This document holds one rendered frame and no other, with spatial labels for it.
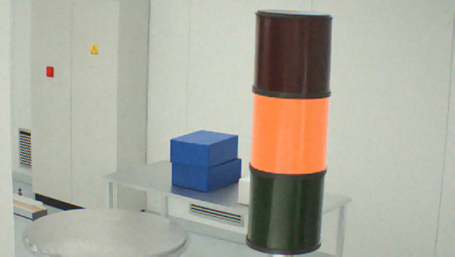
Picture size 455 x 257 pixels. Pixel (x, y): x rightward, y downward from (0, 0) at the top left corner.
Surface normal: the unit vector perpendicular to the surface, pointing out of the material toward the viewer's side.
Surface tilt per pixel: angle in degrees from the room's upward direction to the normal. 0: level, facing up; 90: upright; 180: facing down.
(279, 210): 90
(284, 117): 90
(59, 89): 90
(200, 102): 90
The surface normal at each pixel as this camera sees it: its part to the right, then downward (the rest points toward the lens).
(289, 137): -0.08, 0.18
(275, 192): -0.39, 0.16
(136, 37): 0.80, 0.14
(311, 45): 0.38, 0.18
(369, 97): -0.59, 0.14
